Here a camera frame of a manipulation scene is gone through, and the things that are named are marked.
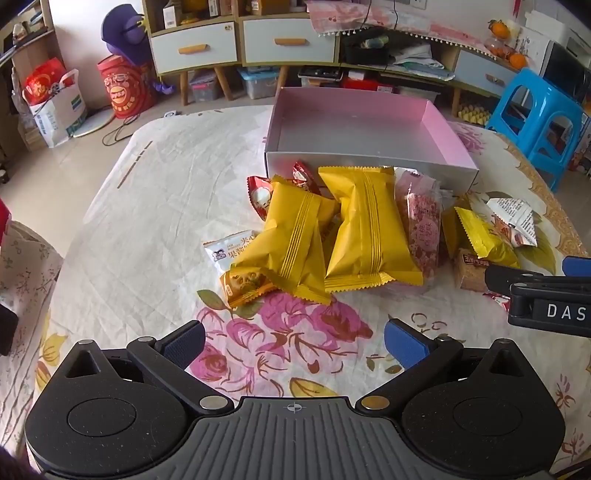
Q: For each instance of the red white candy bag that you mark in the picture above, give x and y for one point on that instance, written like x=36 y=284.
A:
x=260 y=192

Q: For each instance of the pink cardboard box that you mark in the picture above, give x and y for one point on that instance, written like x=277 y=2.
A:
x=344 y=127

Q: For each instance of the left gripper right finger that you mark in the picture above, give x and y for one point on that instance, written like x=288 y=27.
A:
x=422 y=359

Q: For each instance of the pink rice cracker pack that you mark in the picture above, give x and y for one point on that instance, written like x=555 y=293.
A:
x=419 y=200

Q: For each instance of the red cylindrical gift box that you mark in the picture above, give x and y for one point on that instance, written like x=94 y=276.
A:
x=128 y=86

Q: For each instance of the red storage box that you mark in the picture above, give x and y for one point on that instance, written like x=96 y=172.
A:
x=369 y=84

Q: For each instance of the white biscuit snack pack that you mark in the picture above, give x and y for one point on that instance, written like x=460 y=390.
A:
x=239 y=288

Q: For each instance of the wooden cabinet white drawers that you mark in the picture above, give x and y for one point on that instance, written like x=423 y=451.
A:
x=282 y=40

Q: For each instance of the white snack packet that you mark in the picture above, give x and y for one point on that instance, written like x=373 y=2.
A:
x=514 y=218

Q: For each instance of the purple plush toy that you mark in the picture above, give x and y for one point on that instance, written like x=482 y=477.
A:
x=125 y=35

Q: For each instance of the yellow printed snack pack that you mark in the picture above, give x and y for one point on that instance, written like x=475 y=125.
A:
x=485 y=241

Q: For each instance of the pink cloth on shelf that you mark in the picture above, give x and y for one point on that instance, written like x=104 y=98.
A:
x=337 y=18

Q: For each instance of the black microwave oven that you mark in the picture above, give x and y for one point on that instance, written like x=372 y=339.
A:
x=562 y=70

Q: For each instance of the yellow snack bag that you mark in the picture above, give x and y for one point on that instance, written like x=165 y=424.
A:
x=289 y=250
x=371 y=247

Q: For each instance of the low wooden tv shelf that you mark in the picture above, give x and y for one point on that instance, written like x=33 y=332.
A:
x=434 y=60

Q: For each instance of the floral tablecloth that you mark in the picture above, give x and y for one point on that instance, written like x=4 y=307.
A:
x=137 y=266

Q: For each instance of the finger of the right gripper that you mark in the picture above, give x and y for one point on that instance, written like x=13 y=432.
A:
x=575 y=266
x=498 y=279

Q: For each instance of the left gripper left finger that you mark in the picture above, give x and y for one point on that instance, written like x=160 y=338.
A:
x=162 y=364

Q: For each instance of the white paper shopping bag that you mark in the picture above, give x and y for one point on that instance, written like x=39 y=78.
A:
x=55 y=101

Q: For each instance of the blue plastic stool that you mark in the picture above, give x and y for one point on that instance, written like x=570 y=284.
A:
x=530 y=132

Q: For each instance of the brown cracker pack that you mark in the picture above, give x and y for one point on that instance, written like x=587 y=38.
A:
x=469 y=271

